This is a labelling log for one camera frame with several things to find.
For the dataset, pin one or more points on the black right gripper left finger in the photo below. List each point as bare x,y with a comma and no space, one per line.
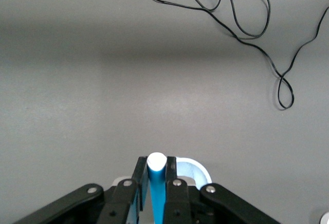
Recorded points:
120,201

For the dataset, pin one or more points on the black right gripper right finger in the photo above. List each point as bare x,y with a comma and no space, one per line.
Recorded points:
180,203

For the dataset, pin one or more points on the blue marker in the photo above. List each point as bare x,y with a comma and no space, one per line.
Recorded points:
157,188

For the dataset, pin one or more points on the translucent blue cup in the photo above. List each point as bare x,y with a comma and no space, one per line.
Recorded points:
198,174

